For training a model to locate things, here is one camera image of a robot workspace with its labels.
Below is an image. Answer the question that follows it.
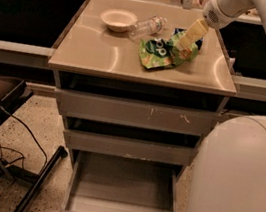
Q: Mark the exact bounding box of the white paper bowl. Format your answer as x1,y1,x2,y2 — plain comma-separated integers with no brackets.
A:
100,9,138,33

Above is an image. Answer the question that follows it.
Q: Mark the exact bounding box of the bottom grey drawer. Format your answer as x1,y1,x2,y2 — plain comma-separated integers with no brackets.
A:
54,151,177,212

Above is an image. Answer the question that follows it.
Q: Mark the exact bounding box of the clear plastic water bottle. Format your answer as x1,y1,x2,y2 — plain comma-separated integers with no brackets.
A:
128,16,168,41

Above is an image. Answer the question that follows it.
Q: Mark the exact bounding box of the grey drawer cabinet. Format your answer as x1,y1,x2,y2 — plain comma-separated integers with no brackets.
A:
48,0,237,173

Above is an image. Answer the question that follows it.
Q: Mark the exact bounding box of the top grey drawer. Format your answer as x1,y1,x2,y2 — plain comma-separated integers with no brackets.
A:
55,88,220,136

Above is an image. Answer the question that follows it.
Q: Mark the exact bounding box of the black floor cable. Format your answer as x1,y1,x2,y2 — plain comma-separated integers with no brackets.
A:
0,105,56,197

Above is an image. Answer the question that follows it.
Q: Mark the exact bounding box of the middle grey drawer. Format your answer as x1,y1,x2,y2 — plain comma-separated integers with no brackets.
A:
64,129,196,165

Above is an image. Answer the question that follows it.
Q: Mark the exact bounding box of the grey drawer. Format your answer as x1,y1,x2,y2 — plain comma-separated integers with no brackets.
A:
64,129,196,165
55,88,220,136
54,151,177,212

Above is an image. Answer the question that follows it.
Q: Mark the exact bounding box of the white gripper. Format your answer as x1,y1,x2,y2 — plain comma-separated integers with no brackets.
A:
176,0,255,50

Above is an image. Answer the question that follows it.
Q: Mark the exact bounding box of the black cart leg bar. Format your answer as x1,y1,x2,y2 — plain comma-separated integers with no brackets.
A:
14,146,67,212

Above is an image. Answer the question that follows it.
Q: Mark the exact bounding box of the green rice chip bag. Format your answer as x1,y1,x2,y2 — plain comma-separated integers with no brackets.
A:
138,32,199,69

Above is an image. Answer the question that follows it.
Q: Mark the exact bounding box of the blue soda can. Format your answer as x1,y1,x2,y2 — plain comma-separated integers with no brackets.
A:
172,28,204,50

